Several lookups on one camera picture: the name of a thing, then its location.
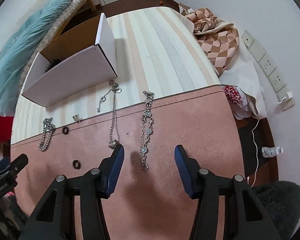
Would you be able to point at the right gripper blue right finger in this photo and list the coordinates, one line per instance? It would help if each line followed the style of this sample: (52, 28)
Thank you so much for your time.
(188, 169)

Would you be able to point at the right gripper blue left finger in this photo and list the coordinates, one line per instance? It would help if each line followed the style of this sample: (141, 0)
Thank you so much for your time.
(110, 169)

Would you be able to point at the black smart band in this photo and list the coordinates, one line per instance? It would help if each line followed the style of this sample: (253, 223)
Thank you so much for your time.
(52, 64)

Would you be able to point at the striped and pink table cover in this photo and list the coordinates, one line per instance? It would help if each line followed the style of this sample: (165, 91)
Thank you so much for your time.
(170, 96)

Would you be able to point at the small white bottle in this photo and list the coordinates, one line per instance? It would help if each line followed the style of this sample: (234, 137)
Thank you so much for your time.
(270, 152)

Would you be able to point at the white red printed bag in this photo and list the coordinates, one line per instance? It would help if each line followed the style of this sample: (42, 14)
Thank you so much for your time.
(242, 105)

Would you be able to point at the teal duvet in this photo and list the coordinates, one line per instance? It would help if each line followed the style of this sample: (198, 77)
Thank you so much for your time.
(20, 52)

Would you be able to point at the open white cardboard box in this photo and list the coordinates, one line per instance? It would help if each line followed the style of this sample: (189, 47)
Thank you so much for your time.
(88, 57)

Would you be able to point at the checkered beige blanket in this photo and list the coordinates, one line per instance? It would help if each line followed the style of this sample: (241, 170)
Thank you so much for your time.
(218, 38)

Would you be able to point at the white wall socket strip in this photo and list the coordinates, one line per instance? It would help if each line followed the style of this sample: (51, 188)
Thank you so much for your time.
(270, 70)

